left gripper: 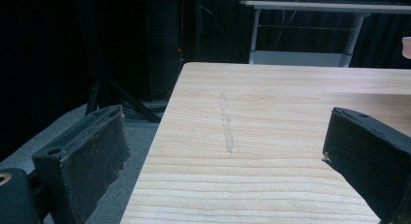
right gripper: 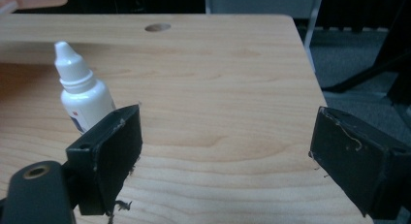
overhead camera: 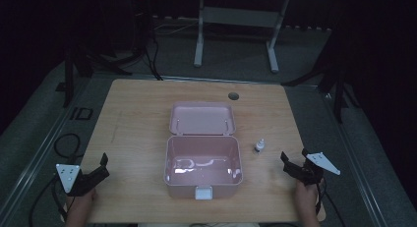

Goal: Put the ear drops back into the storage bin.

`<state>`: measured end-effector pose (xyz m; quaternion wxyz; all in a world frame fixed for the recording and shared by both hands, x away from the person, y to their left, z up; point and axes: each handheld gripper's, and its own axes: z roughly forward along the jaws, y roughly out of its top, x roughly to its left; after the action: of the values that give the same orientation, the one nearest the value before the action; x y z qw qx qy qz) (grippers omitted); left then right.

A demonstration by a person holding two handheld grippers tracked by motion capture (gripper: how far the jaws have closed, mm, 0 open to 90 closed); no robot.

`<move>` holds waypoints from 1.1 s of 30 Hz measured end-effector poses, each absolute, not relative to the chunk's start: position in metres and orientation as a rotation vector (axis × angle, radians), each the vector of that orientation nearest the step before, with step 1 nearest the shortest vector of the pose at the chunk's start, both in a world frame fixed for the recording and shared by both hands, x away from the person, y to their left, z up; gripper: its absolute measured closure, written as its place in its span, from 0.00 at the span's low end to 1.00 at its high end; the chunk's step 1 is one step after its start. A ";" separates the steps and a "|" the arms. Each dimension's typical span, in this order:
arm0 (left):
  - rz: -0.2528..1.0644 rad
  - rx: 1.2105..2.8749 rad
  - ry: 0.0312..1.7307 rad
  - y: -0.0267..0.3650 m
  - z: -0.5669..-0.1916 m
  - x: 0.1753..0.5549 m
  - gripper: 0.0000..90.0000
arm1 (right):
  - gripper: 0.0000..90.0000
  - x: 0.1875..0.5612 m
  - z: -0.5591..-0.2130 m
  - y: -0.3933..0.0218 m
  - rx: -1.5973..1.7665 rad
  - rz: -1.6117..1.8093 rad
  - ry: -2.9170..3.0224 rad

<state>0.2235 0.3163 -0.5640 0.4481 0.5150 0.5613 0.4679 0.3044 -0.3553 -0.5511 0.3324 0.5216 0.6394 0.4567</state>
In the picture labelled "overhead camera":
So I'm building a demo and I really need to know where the black computer tower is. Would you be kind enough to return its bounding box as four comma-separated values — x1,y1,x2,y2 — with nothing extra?
130,0,154,58

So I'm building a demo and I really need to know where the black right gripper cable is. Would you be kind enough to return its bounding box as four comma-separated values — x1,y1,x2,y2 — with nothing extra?
314,178,347,227

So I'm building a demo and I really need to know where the person's right hand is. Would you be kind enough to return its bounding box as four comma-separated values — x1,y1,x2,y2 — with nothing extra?
294,178,326,212

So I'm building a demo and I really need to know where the black looped floor cable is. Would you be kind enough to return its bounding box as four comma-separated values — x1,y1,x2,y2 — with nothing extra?
53,133,85,165

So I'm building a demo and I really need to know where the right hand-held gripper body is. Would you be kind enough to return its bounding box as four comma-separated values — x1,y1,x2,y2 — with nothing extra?
289,151,341,188

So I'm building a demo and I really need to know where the pink plastic box with lid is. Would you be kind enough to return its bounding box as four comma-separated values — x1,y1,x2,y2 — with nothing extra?
163,101,244,200

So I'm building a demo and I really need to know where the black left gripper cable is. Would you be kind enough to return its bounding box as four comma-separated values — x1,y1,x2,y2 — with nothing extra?
28,173,69,227

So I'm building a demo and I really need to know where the person's left hand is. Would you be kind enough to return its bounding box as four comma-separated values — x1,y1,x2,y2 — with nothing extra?
65,187,98,209

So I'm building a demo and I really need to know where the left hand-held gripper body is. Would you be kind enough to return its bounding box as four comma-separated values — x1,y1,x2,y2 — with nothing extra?
55,163,103,198

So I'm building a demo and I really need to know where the black cable by tower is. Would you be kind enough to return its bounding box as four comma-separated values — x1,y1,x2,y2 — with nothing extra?
143,36,164,82

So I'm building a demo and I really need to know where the white floor cable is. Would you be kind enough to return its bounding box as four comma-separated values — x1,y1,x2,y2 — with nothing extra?
152,20,200,36

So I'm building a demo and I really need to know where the black metal stand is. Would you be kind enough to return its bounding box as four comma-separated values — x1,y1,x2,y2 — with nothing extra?
55,39,134,109
280,27,361,125

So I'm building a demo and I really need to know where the small white dropper bottle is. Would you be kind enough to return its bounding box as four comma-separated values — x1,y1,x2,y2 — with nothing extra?
254,138,267,154

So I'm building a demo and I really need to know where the white metal desk frame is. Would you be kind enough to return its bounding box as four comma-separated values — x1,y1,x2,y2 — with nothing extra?
193,0,291,74

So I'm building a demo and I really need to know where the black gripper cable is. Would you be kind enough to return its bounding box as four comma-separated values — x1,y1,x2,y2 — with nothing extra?
28,173,69,227
314,178,347,227

